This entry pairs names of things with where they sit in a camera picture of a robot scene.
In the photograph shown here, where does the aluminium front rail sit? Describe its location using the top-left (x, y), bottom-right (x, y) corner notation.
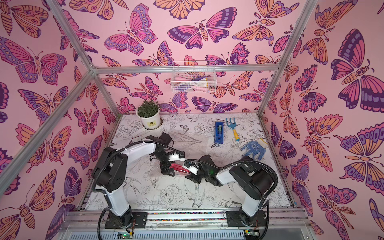
top-left (57, 209), bottom-right (317, 240)

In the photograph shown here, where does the white potted succulent plant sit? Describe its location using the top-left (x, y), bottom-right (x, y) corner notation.
top-left (136, 100), bottom-right (161, 130)

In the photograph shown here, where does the white wire wall basket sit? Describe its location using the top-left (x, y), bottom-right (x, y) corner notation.
top-left (170, 60), bottom-right (217, 94)

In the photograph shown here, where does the blue tape dispenser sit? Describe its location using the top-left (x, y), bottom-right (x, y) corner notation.
top-left (214, 122), bottom-right (224, 144)

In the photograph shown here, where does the red wine bottle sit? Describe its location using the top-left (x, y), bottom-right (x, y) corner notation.
top-left (171, 164), bottom-right (191, 175)

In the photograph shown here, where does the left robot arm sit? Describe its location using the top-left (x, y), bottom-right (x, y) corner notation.
top-left (92, 133), bottom-right (185, 217)

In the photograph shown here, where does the blue yellow garden rake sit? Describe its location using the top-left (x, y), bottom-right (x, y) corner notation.
top-left (226, 118), bottom-right (240, 142)

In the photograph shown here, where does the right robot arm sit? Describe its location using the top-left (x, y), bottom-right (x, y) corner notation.
top-left (183, 155), bottom-right (279, 219)

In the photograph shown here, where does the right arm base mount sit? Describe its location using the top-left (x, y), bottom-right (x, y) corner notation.
top-left (224, 210), bottom-right (269, 228)

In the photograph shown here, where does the clear bubble wrap sheet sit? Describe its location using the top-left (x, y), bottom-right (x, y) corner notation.
top-left (150, 152), bottom-right (222, 186)

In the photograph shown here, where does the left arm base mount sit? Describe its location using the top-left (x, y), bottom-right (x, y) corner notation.
top-left (105, 212), bottom-right (148, 229)

